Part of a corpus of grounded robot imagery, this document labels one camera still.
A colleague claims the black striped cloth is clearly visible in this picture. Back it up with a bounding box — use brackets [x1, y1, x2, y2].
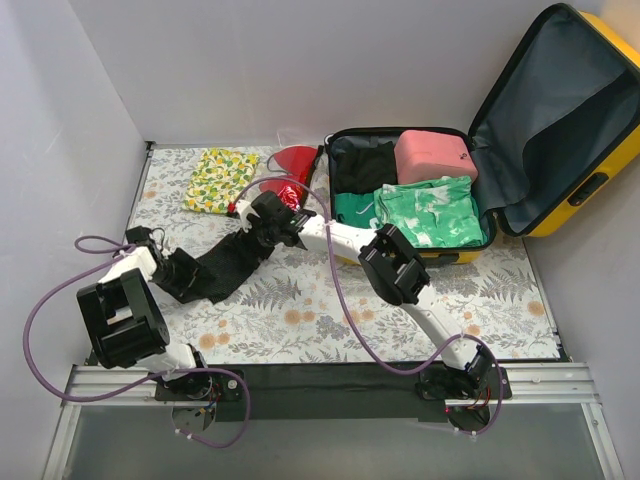
[193, 230, 274, 303]

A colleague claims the red bikini top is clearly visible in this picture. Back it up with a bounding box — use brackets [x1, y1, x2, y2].
[259, 145, 324, 211]

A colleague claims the green GUESS t-shirt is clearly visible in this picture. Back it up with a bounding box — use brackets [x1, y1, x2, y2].
[334, 193, 381, 229]

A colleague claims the yellow lemon print cloth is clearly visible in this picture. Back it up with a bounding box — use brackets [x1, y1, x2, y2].
[183, 148, 260, 214]

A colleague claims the black garment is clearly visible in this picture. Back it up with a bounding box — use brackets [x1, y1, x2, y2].
[333, 142, 398, 194]

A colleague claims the pink vanity case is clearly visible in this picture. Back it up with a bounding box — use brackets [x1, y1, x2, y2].
[394, 130, 478, 184]

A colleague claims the green tie-dye shirt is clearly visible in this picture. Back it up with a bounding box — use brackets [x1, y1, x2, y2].
[374, 176, 486, 248]

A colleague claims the yellow hard-shell suitcase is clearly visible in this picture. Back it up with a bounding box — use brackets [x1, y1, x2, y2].
[324, 3, 640, 266]

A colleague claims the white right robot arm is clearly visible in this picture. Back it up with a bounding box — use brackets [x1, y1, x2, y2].
[236, 191, 506, 401]

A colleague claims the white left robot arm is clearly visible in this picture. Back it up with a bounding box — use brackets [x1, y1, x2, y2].
[77, 227, 215, 400]

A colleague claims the floral table cloth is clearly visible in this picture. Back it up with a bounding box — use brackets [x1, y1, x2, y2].
[131, 148, 561, 364]

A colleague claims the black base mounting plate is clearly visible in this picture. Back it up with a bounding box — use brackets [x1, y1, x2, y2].
[154, 363, 511, 424]

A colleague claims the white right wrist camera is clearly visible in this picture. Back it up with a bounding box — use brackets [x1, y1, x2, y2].
[227, 200, 258, 232]

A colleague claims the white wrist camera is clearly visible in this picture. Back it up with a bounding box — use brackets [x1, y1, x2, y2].
[227, 200, 258, 232]
[148, 227, 166, 250]

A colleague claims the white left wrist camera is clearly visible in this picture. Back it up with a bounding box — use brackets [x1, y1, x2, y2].
[148, 227, 166, 250]

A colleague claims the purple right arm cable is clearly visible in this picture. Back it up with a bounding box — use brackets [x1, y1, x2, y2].
[227, 174, 505, 437]

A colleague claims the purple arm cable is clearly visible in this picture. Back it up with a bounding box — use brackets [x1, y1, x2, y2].
[227, 174, 505, 437]
[22, 234, 251, 449]

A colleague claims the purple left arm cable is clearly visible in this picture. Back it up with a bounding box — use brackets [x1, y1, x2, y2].
[22, 234, 251, 449]

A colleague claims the aluminium frame rail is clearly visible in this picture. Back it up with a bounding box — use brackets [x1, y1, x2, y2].
[45, 362, 625, 479]

